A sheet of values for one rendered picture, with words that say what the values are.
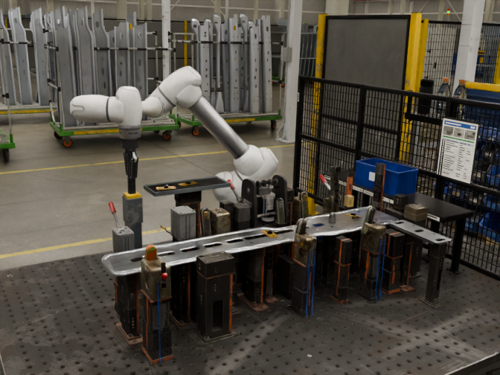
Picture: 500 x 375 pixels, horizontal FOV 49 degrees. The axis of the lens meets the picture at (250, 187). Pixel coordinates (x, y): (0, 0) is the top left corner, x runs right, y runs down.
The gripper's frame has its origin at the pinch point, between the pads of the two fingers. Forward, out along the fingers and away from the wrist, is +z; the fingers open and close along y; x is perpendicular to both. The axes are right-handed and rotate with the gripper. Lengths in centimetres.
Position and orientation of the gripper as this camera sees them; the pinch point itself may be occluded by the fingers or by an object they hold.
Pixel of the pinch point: (131, 185)
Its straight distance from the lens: 240.0
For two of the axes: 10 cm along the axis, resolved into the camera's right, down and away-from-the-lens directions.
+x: 8.6, -1.2, 5.0
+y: 5.1, 2.5, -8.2
